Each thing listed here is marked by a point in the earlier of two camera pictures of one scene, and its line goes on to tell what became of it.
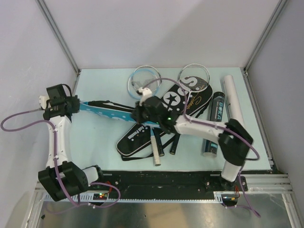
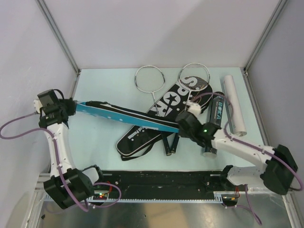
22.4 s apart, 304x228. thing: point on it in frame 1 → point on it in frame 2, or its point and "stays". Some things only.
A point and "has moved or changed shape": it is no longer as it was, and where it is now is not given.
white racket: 192,78 stays
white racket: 148,77 has moved or changed shape
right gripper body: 143,115 → 185,133
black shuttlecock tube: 209,147 stays
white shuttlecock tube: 232,95 stays
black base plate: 174,182 stays
